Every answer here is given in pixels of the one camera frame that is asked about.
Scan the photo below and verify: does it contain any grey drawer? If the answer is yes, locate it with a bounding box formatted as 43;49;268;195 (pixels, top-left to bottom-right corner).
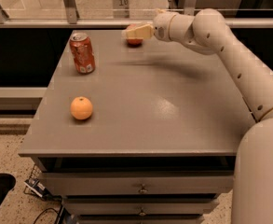
63;199;219;216
39;172;233;196

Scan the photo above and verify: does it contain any metal window railing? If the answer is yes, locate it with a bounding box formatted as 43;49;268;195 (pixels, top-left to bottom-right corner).
0;0;273;28

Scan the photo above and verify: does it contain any black floor cable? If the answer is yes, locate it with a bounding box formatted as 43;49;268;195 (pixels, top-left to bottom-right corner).
33;204;69;224

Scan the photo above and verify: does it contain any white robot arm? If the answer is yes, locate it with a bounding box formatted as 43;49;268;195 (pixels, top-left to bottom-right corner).
122;8;273;224

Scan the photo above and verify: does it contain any top grey drawer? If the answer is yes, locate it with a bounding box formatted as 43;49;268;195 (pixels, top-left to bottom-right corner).
39;172;233;196

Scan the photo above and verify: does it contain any orange fruit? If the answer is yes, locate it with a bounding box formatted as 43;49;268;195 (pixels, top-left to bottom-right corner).
70;96;93;120

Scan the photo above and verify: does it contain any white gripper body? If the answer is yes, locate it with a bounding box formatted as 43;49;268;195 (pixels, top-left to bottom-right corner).
153;12;176;42

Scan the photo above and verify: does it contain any grey drawer cabinet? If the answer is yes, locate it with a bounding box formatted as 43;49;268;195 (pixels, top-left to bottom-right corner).
20;31;253;224

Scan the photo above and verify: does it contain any numbered grey pillar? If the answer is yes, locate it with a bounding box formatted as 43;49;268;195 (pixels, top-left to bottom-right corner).
113;0;130;18

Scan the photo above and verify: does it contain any red soda can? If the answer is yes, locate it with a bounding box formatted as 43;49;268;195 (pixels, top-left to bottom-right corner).
69;33;95;74

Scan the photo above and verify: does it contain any middle grey drawer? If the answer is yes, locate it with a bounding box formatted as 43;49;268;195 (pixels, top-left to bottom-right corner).
63;199;219;216

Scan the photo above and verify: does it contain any wire basket with items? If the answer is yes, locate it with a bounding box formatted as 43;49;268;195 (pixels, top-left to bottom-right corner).
24;165;48;199

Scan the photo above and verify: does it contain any red apple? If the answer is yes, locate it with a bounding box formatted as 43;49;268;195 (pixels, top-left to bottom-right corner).
125;24;143;46

